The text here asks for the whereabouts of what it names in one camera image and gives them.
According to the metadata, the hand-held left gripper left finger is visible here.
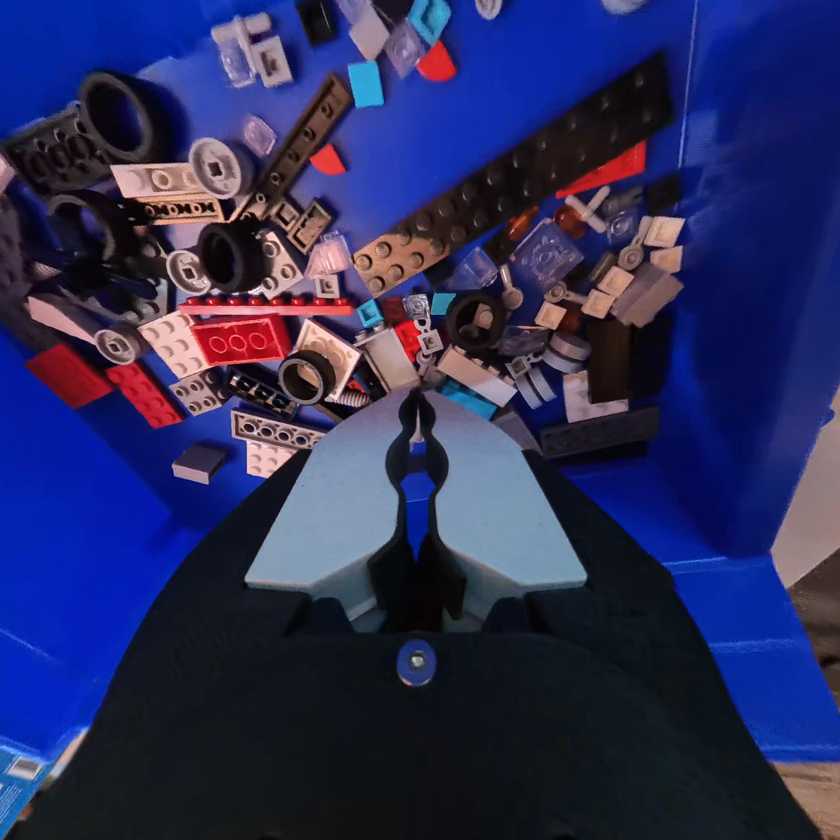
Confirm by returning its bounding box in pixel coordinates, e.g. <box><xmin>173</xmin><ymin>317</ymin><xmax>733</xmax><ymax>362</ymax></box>
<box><xmin>244</xmin><ymin>389</ymin><xmax>421</xmax><ymax>634</ymax></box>

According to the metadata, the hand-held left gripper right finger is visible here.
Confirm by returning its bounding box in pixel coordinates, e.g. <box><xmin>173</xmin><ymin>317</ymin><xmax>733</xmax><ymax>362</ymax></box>
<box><xmin>416</xmin><ymin>389</ymin><xmax>588</xmax><ymax>634</ymax></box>

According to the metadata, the pile of toy bricks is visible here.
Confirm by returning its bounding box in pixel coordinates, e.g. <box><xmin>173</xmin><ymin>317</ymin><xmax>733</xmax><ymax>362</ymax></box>
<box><xmin>0</xmin><ymin>0</ymin><xmax>686</xmax><ymax>480</ymax></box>

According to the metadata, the blue plastic bin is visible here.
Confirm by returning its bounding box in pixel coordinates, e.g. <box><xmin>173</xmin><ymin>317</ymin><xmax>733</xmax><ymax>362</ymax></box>
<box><xmin>0</xmin><ymin>0</ymin><xmax>840</xmax><ymax>765</ymax></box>

